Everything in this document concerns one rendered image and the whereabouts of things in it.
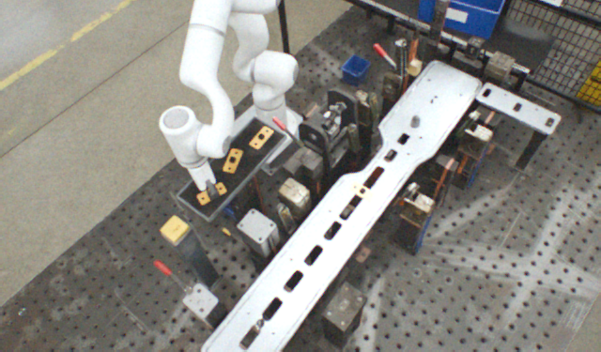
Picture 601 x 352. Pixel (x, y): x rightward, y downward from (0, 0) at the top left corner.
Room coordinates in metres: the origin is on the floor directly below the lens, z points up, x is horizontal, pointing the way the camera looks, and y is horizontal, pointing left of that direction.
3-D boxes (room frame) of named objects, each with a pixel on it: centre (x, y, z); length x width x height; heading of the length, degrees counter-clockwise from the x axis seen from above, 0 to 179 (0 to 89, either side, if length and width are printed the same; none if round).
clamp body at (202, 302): (0.41, 0.34, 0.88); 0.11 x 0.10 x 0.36; 48
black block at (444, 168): (0.82, -0.50, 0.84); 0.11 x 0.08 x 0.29; 48
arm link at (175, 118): (0.69, 0.28, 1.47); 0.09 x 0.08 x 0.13; 69
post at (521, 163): (0.93, -0.88, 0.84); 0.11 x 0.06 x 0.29; 48
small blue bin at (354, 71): (1.49, -0.29, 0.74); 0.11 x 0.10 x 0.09; 138
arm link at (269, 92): (1.17, 0.07, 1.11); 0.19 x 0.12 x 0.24; 70
